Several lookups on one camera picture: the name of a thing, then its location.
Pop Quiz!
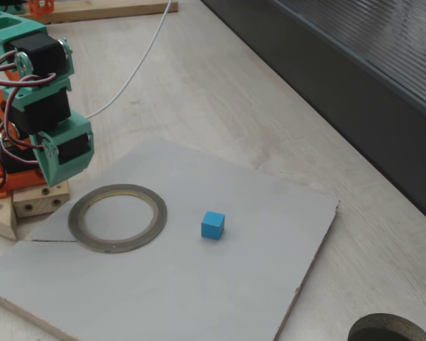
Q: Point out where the blue cube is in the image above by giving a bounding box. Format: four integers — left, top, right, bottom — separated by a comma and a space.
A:
200, 210, 226, 240

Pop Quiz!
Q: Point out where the wooden block with screw holes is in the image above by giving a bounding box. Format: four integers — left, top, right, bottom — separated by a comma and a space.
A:
12, 179, 72, 219

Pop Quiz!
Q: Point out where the long wooden plank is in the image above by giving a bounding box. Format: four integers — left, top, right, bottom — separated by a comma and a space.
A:
21, 0, 179, 25

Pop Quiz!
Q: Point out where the white laminated board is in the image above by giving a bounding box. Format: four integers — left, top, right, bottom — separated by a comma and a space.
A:
0, 137, 341, 341

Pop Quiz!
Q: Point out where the ribbed desk partition screen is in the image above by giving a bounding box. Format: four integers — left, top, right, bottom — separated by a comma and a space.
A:
202, 0, 426, 228

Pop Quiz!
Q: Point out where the red white black servo cable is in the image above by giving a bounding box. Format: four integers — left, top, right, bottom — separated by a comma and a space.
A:
0, 49, 58, 92
0, 134, 40, 166

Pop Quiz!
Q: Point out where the grey ring of tape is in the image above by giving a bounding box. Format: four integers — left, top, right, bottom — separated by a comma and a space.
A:
67, 183, 168, 254

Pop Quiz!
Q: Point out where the white USB cable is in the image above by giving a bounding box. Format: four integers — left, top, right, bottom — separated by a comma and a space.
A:
84, 0, 174, 119

